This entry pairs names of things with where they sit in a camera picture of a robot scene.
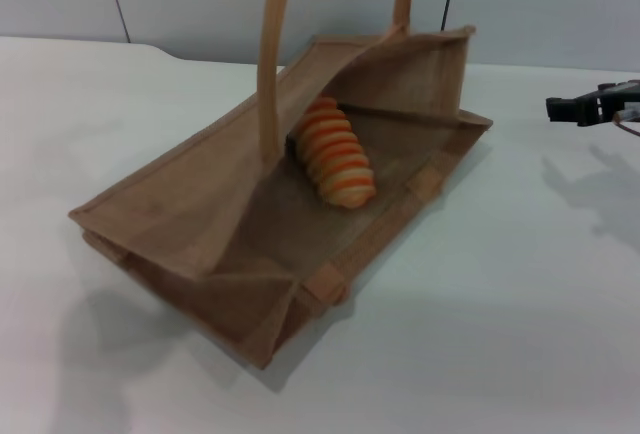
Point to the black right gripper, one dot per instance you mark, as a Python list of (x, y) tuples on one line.
[(610, 101)]

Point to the orange ridged bread loaf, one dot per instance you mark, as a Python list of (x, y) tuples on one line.
[(335, 154)]

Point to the brown jute handbag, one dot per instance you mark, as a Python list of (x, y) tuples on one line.
[(165, 204)]

